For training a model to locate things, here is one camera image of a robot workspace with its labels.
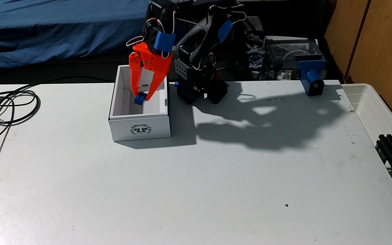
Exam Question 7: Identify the wooden cabinet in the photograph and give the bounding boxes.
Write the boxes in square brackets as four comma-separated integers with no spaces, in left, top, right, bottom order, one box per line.
[323,0,392,140]

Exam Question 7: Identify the black cable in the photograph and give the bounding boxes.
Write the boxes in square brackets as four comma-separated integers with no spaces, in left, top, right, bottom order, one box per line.
[0,76,115,198]

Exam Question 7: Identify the blue printed clamp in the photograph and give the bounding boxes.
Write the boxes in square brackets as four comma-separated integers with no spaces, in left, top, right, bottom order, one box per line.
[295,56,326,97]

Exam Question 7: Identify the blue bed sheet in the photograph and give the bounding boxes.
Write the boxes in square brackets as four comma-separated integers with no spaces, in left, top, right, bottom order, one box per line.
[0,0,150,71]

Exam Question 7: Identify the white plastic bin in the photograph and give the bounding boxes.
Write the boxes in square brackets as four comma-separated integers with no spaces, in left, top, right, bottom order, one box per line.
[341,83,392,177]

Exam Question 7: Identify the white cardboard box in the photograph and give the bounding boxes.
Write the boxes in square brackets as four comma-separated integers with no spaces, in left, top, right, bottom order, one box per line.
[109,63,172,142]

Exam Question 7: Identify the clear enclosure with black frame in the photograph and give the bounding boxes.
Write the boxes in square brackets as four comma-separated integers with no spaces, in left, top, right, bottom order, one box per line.
[262,36,322,81]

